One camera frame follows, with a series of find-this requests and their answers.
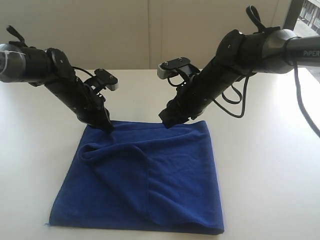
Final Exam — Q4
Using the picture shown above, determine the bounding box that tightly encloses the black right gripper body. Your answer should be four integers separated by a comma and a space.
169, 74, 225, 120

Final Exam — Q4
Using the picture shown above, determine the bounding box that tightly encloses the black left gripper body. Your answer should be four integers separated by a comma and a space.
53, 79, 106, 127

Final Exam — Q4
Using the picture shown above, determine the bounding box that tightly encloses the blue microfiber towel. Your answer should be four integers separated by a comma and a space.
49, 121, 223, 228

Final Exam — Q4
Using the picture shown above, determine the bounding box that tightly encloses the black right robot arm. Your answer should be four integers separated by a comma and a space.
157, 29, 320, 129

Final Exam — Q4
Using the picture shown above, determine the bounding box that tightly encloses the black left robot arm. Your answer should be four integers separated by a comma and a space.
0, 43, 118, 133

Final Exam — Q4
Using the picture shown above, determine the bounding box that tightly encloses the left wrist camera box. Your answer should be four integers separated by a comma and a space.
84, 68, 119, 94

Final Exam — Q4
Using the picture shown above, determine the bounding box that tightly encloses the dark window frame post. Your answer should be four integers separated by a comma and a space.
282, 0, 304, 31

